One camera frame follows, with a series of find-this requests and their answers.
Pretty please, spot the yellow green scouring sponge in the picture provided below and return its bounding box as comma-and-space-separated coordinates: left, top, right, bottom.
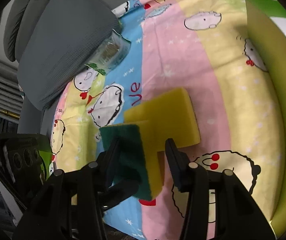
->
99, 120, 163, 202

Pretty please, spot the grey ribbed pillow left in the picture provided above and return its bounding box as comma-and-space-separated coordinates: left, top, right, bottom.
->
18, 0, 121, 111

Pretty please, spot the bagged steel wool small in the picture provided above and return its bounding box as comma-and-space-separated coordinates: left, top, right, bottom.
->
85, 29, 131, 76

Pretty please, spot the colourful cartoon bedsheet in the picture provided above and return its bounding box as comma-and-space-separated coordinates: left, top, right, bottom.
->
50, 0, 284, 239

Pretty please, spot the green box lid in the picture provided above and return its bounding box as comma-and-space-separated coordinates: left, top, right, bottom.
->
36, 134, 54, 179

